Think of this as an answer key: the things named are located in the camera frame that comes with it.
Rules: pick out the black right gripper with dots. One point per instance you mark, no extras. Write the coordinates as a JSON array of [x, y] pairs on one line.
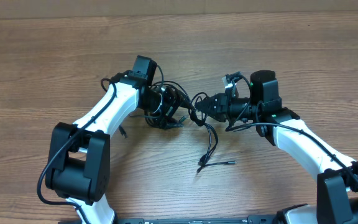
[[222, 111]]

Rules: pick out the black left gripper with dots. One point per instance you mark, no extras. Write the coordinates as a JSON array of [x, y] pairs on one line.
[[174, 98]]

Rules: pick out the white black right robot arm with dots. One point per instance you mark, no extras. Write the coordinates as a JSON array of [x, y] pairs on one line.
[[335, 174]]

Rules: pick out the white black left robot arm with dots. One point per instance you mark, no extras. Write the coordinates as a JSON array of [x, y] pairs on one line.
[[78, 167]]

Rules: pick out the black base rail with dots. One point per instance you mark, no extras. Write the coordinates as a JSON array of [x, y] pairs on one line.
[[197, 221]]

